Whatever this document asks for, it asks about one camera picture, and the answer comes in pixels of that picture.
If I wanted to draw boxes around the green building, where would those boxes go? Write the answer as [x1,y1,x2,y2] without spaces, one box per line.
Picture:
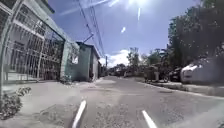
[63,41,103,83]

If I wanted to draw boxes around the small bush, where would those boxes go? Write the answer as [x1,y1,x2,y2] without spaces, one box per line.
[0,86,33,121]

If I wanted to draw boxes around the dark vehicle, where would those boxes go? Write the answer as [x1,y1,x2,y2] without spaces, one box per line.
[168,67,183,83]

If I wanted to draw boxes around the building with metal grille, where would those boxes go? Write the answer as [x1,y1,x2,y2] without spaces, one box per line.
[0,0,80,84]

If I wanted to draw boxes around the overhead wires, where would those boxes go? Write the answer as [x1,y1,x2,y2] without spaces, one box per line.
[77,0,107,58]

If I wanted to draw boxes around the white car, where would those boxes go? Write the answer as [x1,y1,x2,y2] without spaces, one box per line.
[179,57,224,86]

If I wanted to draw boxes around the utility pole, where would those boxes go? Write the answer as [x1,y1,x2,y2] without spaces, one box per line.
[104,55,109,77]

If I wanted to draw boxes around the row of trees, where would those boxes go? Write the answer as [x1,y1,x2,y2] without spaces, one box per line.
[126,0,224,83]

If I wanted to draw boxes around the grey concrete road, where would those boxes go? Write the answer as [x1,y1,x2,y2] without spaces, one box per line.
[0,75,224,128]

